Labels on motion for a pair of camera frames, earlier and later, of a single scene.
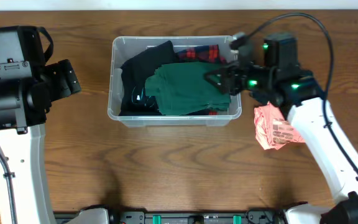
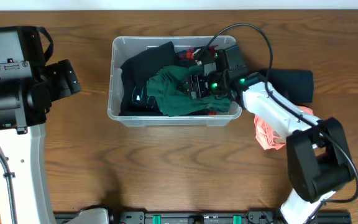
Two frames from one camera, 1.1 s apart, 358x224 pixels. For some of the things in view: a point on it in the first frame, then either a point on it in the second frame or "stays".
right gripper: (233, 71) to (194, 91)
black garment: (135, 101) stays
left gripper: (66, 78) stays
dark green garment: (183, 89) stays
